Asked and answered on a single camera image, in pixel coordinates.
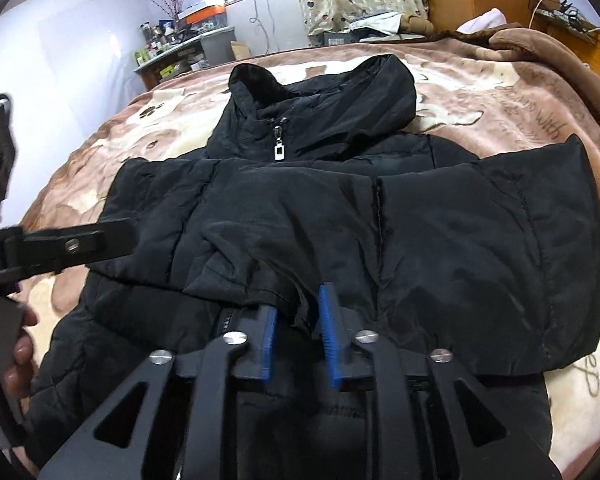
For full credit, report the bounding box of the dark wooden shelf desk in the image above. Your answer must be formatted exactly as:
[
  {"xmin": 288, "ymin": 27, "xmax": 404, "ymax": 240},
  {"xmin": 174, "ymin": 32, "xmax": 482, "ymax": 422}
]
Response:
[{"xmin": 134, "ymin": 27, "xmax": 236, "ymax": 90}]

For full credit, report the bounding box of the black puffer jacket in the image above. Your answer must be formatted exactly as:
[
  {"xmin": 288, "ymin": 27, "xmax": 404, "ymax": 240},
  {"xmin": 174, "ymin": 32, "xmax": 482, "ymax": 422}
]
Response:
[{"xmin": 24, "ymin": 55, "xmax": 600, "ymax": 479}]

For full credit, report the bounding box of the wooden headboard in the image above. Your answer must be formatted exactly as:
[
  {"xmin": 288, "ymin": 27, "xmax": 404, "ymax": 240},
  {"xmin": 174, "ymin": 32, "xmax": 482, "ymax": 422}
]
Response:
[{"xmin": 528, "ymin": 0, "xmax": 600, "ymax": 76}]

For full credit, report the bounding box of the brown bear print blanket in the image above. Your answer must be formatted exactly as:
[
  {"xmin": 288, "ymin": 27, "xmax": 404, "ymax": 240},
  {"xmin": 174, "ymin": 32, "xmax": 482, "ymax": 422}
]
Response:
[{"xmin": 23, "ymin": 28, "xmax": 600, "ymax": 479}]

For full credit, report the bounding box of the orange grey storage box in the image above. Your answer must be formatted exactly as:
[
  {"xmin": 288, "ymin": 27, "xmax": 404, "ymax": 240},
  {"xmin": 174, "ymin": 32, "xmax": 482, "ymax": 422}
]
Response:
[{"xmin": 178, "ymin": 4, "xmax": 227, "ymax": 32}]

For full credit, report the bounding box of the black box with papers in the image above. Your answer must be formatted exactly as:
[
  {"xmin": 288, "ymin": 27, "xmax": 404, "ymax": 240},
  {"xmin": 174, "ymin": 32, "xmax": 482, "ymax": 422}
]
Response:
[{"xmin": 309, "ymin": 12, "xmax": 427, "ymax": 47}]

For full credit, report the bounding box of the brown teddy bear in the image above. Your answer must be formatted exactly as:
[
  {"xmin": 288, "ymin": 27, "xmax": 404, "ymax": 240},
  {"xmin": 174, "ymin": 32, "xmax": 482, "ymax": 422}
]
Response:
[{"xmin": 399, "ymin": 13, "xmax": 436, "ymax": 37}]

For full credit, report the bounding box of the person's left hand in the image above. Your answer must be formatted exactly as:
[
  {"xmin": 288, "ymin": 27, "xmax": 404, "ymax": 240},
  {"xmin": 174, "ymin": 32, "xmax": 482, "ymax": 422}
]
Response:
[{"xmin": 3, "ymin": 306, "xmax": 38, "ymax": 400}]

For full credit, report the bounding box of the white pillow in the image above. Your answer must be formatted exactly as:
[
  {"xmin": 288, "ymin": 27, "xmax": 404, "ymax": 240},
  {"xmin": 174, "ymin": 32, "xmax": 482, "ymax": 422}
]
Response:
[{"xmin": 456, "ymin": 8, "xmax": 507, "ymax": 35}]

